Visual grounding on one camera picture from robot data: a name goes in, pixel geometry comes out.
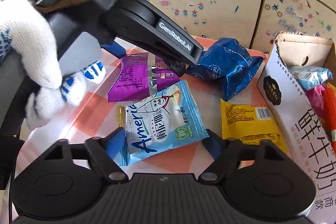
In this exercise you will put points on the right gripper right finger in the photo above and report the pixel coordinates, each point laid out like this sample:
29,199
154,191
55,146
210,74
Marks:
225,154

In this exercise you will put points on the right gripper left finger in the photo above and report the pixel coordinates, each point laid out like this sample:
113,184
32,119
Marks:
102,151

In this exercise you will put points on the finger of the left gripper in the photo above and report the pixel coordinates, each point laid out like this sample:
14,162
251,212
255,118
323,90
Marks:
114,48

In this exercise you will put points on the purple snack bag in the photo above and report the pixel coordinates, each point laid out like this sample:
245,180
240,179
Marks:
142,75

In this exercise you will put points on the yellow wafer packet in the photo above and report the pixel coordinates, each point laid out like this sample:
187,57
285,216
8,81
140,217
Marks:
250,124

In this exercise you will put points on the American chips light blue bag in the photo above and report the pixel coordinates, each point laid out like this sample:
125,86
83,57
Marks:
167,120

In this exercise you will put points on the dark blue snack bag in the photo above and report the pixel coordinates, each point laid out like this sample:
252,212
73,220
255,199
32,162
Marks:
229,64

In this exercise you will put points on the magenta snack bag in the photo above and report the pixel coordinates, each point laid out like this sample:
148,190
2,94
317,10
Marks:
315,97

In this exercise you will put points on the red snack bag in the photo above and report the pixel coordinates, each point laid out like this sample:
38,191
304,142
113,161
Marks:
329,114

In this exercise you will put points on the light blue snack bag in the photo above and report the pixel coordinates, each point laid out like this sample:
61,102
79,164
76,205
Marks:
309,77

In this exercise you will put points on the left hand white glove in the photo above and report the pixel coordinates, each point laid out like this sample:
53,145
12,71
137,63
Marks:
24,30

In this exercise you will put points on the pink checkered tablecloth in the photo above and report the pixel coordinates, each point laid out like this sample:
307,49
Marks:
95,116

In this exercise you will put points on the cardboard milk box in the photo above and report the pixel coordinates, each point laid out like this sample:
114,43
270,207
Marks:
303,132

